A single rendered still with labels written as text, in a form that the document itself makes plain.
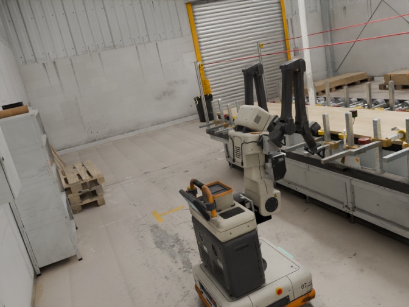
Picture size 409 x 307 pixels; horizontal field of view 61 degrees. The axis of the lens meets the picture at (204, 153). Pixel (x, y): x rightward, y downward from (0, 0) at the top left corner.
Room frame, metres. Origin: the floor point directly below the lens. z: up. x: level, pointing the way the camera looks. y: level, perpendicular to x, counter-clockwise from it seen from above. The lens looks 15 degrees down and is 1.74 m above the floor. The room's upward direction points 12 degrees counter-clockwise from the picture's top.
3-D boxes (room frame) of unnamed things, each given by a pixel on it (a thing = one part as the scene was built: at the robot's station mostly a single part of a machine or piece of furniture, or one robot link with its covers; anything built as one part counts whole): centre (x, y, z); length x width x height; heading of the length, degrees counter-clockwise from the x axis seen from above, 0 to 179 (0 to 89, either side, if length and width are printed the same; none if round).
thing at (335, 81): (10.69, -4.24, 0.23); 2.41 x 0.77 x 0.17; 112
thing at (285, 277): (2.13, -0.13, 0.16); 0.67 x 0.64 x 0.25; 111
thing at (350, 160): (2.55, -1.09, 0.75); 0.26 x 0.01 x 0.10; 20
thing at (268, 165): (2.23, -0.41, 0.99); 0.28 x 0.16 x 0.22; 21
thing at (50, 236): (3.58, 1.83, 0.78); 0.90 x 0.45 x 1.55; 20
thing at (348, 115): (2.53, -1.13, 0.90); 0.04 x 0.04 x 0.48; 20
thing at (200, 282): (2.00, 0.16, 0.23); 0.41 x 0.02 x 0.08; 21
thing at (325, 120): (2.76, -1.04, 0.87); 0.04 x 0.04 x 0.48; 20
